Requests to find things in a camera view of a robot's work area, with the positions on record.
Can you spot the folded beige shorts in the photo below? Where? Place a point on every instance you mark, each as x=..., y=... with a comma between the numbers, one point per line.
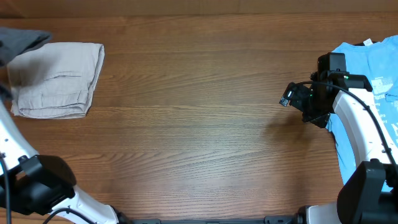
x=56, y=81

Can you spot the light blue printed t-shirt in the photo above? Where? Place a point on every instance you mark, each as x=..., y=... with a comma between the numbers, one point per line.
x=378, y=62

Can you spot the grey shorts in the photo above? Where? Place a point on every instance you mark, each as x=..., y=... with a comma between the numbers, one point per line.
x=16, y=42

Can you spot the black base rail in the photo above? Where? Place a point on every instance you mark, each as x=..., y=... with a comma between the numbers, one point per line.
x=273, y=219

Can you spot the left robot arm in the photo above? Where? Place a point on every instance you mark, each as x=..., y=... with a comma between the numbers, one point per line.
x=34, y=183

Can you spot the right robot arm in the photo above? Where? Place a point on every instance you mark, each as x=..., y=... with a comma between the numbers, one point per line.
x=370, y=194

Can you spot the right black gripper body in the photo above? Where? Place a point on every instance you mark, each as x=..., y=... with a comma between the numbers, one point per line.
x=315, y=107

